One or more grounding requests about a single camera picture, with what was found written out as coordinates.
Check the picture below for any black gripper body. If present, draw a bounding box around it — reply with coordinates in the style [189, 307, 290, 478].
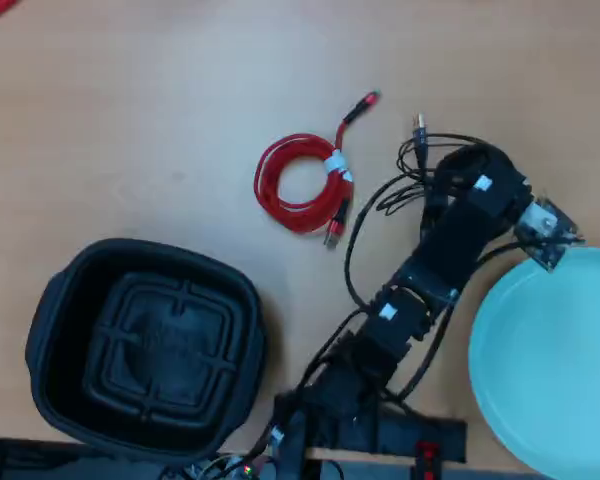
[434, 144, 534, 226]

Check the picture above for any black braided charging cable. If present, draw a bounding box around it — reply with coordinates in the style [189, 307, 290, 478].
[410, 113, 451, 241]

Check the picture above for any red braided charging cable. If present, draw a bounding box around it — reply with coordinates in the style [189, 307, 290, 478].
[253, 89, 383, 251]

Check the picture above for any black square plastic bowl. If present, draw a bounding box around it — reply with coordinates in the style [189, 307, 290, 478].
[24, 238, 267, 464]

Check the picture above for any light blue round plate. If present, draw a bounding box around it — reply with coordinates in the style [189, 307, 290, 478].
[468, 246, 600, 480]

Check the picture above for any red table clamp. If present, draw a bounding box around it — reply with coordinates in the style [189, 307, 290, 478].
[413, 441, 441, 480]

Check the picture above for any robot controller circuit board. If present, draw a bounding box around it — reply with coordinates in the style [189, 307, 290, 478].
[174, 452, 276, 480]

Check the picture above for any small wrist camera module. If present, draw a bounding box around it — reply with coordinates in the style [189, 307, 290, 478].
[512, 192, 586, 274]

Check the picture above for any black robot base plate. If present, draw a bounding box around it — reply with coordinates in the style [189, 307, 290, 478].
[272, 392, 469, 466]

